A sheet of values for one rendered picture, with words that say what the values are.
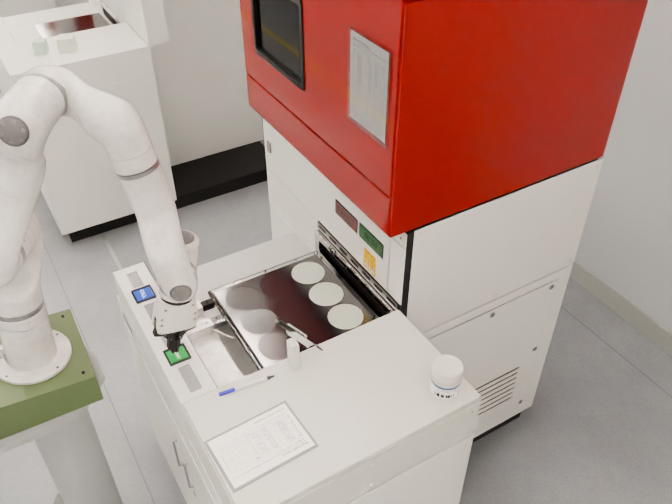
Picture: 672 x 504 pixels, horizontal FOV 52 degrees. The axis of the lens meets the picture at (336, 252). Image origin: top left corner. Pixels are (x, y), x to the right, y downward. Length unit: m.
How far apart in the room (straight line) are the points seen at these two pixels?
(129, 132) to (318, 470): 0.80
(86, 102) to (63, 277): 2.31
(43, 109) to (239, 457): 0.82
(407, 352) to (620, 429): 1.43
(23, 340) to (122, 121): 0.68
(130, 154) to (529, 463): 1.95
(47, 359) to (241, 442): 0.58
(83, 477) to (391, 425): 1.02
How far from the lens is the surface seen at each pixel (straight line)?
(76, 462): 2.18
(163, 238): 1.47
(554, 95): 1.82
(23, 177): 1.52
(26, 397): 1.87
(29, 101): 1.40
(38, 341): 1.85
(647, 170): 3.10
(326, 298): 1.98
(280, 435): 1.59
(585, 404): 3.04
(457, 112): 1.60
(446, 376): 1.59
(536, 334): 2.48
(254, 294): 2.01
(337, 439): 1.58
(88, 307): 3.45
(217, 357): 1.88
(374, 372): 1.71
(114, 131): 1.39
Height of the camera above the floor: 2.26
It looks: 40 degrees down
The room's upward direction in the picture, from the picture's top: straight up
